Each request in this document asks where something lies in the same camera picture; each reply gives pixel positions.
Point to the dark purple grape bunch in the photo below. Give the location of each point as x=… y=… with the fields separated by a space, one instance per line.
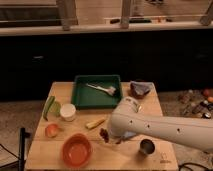
x=104 y=134

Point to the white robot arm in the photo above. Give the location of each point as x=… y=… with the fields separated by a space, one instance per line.
x=192 y=132

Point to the white paper cup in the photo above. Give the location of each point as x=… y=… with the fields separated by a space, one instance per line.
x=68 y=112

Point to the metal cup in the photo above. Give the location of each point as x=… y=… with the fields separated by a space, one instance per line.
x=147 y=147

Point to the grey dish brush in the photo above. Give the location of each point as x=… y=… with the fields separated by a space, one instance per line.
x=110 y=91

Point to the green plastic tray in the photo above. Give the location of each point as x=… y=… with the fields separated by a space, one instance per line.
x=85 y=97

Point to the blue sponge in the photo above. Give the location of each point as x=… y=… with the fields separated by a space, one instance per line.
x=129 y=135

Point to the pale green vegetable piece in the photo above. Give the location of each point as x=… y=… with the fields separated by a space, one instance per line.
x=55 y=108

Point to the orange plastic bowl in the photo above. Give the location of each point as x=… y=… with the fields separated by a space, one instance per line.
x=76 y=151

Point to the spice bottle rack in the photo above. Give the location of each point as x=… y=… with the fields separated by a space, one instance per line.
x=198 y=107

